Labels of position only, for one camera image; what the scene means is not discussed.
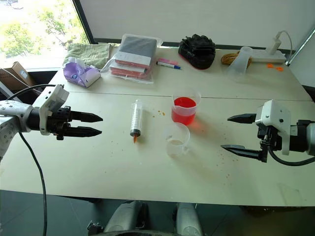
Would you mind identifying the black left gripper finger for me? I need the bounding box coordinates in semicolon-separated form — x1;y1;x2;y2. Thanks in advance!
70;111;104;124
65;126;103;139

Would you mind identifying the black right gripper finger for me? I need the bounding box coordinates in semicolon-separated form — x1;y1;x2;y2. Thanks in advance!
220;144;264;162
227;113;258;125

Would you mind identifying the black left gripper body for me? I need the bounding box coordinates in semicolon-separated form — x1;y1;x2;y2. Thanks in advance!
47;105;74;141

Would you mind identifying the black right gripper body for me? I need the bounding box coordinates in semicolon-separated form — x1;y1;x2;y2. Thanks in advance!
256;124;283;163

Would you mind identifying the clear plastic syringe orange tip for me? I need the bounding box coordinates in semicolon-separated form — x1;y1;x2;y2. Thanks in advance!
129;99;146;145

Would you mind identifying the overturned clear plastic cup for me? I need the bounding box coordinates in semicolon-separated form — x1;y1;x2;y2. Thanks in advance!
226;46;253;82

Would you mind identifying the beaker with red liquid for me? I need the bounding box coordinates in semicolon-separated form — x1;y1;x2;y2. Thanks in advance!
171;90;202;128

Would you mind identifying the small clear plastic cup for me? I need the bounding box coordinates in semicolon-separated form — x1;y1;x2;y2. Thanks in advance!
164;122;192;159

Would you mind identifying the purple tissue pack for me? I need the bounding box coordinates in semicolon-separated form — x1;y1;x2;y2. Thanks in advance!
63;57;102;89

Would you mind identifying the brown cardboard box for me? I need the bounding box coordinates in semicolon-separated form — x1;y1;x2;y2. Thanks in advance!
0;61;38;94

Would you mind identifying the green towel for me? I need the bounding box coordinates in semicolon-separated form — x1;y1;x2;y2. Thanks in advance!
64;42;112;70

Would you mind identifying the white power strip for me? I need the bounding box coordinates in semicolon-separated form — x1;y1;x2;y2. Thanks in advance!
242;47;286;62

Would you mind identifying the plastic bag of notebooks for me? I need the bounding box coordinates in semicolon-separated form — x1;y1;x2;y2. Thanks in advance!
100;33;163;85

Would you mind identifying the white plug adapter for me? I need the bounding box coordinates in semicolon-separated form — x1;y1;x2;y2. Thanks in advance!
266;31;284;55

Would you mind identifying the black crumpled bag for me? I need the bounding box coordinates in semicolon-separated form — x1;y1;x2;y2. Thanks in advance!
178;34;217;71

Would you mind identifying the grey rounded robot leg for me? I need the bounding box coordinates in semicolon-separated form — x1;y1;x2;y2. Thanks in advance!
104;200;149;235
175;202;205;236

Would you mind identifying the white marker blue cap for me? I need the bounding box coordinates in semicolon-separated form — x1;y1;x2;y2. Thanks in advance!
156;61;182;70

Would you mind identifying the silver metal rod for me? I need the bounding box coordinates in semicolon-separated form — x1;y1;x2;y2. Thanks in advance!
285;29;315;66

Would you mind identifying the pink marker pen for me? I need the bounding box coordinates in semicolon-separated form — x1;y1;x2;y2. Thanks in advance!
157;58;179;65

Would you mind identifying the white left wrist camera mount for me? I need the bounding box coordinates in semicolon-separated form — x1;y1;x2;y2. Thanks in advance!
31;84;70;136

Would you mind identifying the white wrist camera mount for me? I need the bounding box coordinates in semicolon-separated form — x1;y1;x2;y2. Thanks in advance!
254;99;292;156
31;84;70;136

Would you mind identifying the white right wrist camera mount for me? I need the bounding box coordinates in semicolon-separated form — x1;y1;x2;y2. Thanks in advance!
254;99;292;156

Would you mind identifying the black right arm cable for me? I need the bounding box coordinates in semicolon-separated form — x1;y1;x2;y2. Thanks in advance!
267;147;315;167

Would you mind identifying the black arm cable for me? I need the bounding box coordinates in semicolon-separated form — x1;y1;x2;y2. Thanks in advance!
267;147;315;167
4;84;58;236

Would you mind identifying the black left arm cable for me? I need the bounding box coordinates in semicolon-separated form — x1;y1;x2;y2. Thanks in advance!
4;84;58;236

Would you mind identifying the yellow rope coil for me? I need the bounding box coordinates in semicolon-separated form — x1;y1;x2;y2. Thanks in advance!
220;51;253;67

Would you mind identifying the white charger cable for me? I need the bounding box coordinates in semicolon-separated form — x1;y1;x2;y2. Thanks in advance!
280;29;294;60

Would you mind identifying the dark window frame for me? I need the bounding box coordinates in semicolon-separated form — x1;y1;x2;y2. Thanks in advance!
72;0;95;45

